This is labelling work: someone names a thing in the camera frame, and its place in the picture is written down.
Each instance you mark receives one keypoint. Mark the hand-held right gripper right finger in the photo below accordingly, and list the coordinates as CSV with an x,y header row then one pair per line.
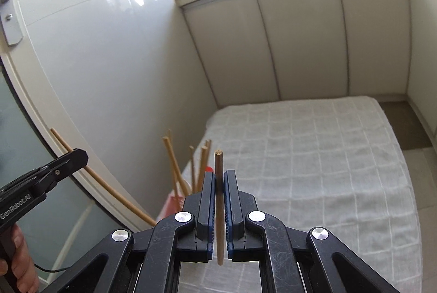
x,y
228,207

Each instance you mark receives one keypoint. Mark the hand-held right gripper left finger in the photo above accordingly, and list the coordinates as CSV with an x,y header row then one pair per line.
x,y
211,207

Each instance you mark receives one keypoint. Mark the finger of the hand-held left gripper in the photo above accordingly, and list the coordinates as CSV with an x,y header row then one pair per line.
x,y
70,163

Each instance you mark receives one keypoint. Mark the long wooden chopstick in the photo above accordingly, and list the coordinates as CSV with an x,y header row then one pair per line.
x,y
119,194
219,170

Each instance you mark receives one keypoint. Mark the red chopstick holder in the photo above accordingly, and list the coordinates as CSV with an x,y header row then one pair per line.
x,y
170,211

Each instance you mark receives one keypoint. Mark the bunch of wooden chopsticks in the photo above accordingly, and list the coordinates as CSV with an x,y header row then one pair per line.
x,y
176,170

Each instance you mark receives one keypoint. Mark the person's left hand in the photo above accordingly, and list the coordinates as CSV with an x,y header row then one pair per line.
x,y
25,276

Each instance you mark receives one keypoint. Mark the grey checked tablecloth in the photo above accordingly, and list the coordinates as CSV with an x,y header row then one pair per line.
x,y
307,177

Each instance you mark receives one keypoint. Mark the glossy white door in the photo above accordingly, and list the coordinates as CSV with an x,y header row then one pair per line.
x,y
102,57

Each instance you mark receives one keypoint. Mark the brown floor mat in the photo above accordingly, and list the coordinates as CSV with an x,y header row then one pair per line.
x,y
406,129

